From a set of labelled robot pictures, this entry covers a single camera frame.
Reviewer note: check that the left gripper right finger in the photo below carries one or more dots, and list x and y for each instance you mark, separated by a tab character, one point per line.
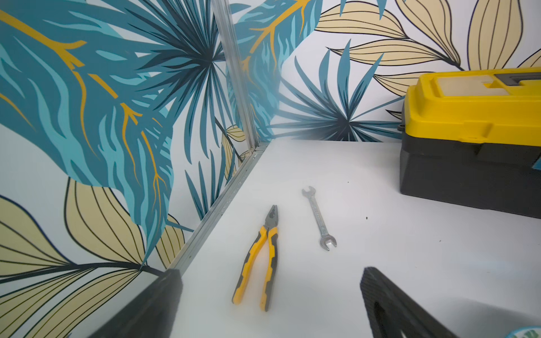
393	313

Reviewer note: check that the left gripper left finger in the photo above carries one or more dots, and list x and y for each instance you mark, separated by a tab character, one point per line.
151	314

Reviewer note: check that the green leaf pattern bowl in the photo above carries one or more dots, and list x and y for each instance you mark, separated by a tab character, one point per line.
527	332

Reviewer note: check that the silver open-end wrench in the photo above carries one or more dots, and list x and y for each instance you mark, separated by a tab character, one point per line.
326	239

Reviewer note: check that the yellow black plastic toolbox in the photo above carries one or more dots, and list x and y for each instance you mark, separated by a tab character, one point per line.
472	138

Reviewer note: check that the left aluminium frame post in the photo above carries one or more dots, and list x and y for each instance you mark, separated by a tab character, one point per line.
226	28

